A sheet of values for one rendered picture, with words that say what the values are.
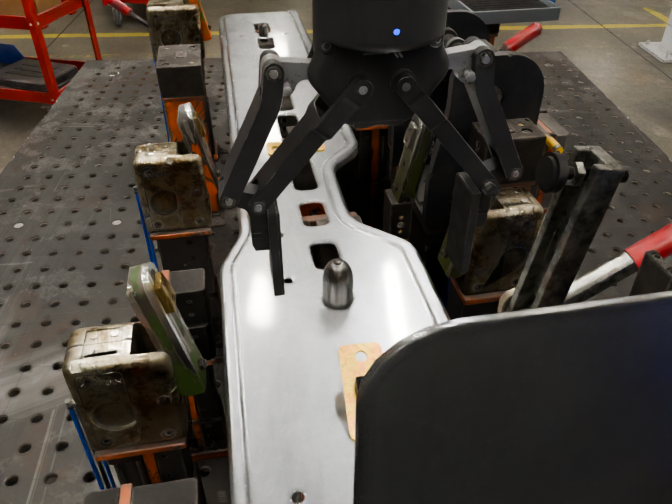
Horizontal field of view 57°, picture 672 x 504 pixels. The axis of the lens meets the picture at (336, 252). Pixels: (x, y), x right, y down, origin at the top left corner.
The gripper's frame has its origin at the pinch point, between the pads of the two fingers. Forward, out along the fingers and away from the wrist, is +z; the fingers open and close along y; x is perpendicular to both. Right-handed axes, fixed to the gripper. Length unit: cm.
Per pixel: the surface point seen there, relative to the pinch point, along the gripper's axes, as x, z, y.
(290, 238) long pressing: -24.0, 14.6, 3.5
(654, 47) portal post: -336, 114, -279
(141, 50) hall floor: -399, 115, 63
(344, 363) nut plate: -1.3, 12.0, 1.5
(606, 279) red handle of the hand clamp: 0.8, 4.1, -19.6
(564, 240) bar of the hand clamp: 1.5, -1.0, -14.3
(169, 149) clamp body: -40.7, 10.2, 17.1
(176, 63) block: -77, 12, 17
